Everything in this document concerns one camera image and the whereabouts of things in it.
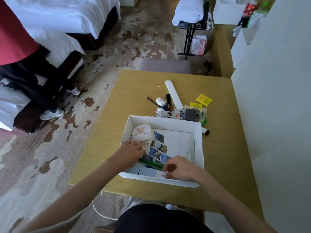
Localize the person's left hand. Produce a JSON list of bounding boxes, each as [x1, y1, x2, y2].
[[112, 140, 146, 172]]

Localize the person's right hand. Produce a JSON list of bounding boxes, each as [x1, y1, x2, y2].
[[162, 156, 203, 182]]

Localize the green pen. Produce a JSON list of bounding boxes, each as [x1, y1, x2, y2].
[[139, 157, 166, 169]]

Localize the person's right forearm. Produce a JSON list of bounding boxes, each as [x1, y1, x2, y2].
[[194, 171, 278, 233]]

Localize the person's left forearm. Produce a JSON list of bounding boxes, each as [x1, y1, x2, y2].
[[18, 156, 122, 233]]

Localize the round white bear pouch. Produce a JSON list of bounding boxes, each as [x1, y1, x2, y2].
[[130, 124, 153, 146]]

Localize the white photo collage booklet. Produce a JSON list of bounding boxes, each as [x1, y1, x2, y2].
[[139, 128, 196, 169]]

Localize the white cardboard box tray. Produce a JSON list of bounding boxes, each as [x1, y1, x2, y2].
[[119, 115, 205, 189]]

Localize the thin black pencil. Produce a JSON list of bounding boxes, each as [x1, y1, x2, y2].
[[146, 96, 161, 108]]

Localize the person's black shorts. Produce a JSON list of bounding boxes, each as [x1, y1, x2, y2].
[[114, 204, 214, 233]]

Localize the black charger in clear bag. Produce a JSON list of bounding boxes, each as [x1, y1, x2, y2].
[[183, 106, 208, 125]]

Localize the long white plastic bar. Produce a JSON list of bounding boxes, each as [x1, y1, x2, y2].
[[165, 80, 184, 110]]

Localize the purple upholstered stool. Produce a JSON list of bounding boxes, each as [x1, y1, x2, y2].
[[138, 58, 193, 74]]

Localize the pink and white paper bag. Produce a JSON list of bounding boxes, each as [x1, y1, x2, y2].
[[191, 35, 208, 56]]

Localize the black folding luggage rack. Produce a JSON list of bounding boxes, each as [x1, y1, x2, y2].
[[177, 1, 211, 61]]

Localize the wooden side counter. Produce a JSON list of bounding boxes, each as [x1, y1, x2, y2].
[[210, 24, 238, 78]]

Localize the white cabinet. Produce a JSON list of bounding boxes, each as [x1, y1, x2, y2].
[[230, 14, 266, 69]]

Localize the white folded towel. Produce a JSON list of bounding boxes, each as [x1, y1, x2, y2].
[[172, 0, 205, 26]]

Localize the red-label soda bottle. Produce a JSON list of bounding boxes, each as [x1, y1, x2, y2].
[[237, 0, 258, 28]]

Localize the green plastic bottle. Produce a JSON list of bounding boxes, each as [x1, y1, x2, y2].
[[245, 0, 271, 28]]

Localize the coiled white cable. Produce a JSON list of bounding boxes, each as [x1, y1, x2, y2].
[[155, 108, 174, 119]]

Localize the thin white headset cable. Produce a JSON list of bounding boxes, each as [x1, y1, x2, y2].
[[92, 192, 119, 221]]

